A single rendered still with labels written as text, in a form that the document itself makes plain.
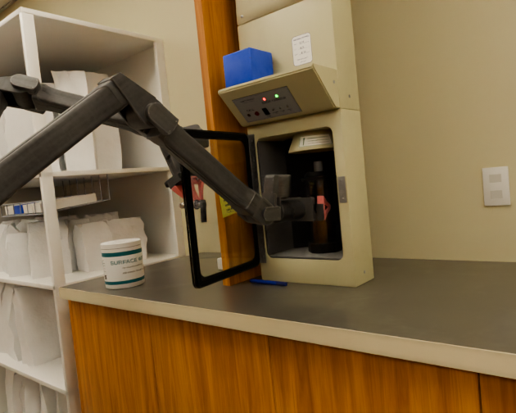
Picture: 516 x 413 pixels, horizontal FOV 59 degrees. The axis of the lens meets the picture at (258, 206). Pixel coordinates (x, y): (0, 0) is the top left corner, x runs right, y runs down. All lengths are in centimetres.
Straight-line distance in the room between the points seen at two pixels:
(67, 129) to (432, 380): 80
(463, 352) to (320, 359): 31
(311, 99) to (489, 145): 59
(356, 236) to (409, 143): 47
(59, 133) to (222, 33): 74
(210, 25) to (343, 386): 104
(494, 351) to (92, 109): 81
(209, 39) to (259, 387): 97
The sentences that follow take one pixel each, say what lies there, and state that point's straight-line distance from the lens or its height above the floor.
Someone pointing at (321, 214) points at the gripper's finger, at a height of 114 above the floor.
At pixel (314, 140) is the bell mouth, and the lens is 129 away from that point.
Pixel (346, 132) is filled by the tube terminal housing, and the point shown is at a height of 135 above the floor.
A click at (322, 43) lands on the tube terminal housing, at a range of 127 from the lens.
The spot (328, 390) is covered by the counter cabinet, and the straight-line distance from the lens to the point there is 104.
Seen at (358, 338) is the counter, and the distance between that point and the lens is 92.
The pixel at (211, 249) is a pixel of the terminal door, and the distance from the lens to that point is 119.
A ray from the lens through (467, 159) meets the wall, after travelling 154.
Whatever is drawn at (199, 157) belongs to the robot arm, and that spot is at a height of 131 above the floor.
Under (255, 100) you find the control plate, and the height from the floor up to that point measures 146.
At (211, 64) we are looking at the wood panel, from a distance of 141.
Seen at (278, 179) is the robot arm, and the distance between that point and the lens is 117.
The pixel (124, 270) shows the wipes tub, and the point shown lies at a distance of 155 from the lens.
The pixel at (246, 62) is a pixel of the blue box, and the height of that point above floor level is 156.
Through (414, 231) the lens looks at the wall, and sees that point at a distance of 161.
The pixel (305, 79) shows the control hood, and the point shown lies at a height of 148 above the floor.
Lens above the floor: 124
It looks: 3 degrees down
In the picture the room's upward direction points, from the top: 6 degrees counter-clockwise
